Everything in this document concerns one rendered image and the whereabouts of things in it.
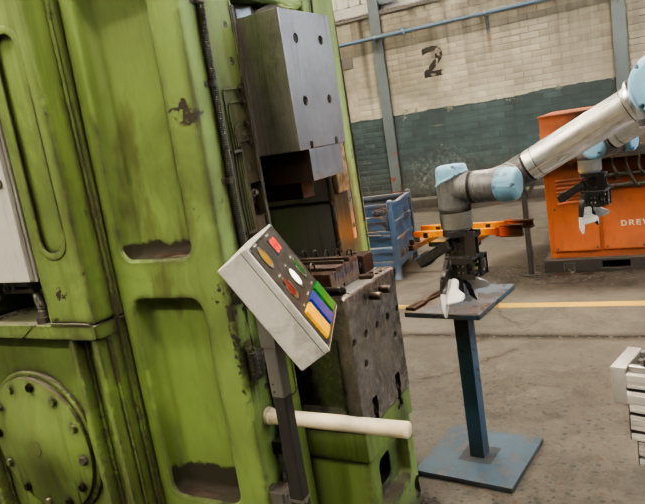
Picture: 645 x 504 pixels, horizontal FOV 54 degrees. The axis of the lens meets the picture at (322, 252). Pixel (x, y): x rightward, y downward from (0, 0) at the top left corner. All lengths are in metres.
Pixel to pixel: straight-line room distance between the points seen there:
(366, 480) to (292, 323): 0.93
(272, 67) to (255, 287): 0.78
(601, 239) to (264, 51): 4.01
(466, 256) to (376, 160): 8.64
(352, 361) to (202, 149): 0.78
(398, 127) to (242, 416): 8.34
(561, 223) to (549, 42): 4.41
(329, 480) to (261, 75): 1.31
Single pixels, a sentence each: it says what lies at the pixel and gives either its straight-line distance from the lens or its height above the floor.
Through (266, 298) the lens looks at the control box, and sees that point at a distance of 1.35.
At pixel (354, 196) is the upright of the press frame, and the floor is 1.15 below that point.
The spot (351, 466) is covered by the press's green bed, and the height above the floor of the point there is 0.35.
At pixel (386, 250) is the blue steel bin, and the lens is 5.80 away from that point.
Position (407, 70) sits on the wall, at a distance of 9.91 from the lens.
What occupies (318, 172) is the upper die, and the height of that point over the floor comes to 1.29.
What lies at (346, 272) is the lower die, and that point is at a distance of 2.06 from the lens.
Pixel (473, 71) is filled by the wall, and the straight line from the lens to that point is 9.64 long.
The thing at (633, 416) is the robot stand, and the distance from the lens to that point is 1.69.
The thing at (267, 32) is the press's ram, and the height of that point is 1.71.
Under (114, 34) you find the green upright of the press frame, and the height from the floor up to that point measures 1.77.
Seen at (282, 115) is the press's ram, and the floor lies 1.47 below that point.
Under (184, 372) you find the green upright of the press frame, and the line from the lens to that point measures 2.07.
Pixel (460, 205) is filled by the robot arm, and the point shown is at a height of 1.20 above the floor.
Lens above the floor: 1.41
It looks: 11 degrees down
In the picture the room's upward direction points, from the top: 9 degrees counter-clockwise
